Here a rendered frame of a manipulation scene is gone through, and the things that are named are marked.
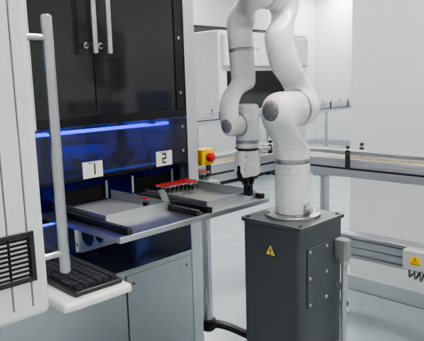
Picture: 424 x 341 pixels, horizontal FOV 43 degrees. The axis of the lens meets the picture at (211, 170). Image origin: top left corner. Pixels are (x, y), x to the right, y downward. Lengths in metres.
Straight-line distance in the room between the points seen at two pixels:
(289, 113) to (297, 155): 0.15
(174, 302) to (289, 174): 0.87
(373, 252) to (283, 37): 1.32
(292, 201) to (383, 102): 1.57
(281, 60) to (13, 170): 0.95
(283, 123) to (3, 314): 0.98
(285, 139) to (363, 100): 1.60
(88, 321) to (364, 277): 1.94
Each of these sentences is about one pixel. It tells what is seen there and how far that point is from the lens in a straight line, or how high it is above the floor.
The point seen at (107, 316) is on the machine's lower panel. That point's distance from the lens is 2.16.
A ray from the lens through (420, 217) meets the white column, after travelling 3.25.
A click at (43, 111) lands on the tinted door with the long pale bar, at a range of 1.89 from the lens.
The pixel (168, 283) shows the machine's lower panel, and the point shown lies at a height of 0.49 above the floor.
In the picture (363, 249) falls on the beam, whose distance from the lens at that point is 2.77.
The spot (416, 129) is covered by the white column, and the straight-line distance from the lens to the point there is 3.19.
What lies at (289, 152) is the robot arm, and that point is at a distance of 1.77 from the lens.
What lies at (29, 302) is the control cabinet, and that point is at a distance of 1.31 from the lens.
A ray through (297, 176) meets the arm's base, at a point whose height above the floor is 1.00.
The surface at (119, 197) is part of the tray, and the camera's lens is 2.10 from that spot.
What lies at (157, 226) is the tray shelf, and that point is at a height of 0.88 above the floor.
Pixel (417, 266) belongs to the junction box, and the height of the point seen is 0.48.
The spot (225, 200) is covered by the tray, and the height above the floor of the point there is 0.90.
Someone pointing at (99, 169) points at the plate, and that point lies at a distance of 2.00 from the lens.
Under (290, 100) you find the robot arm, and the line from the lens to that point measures 1.73.
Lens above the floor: 1.32
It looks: 9 degrees down
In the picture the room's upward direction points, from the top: 2 degrees counter-clockwise
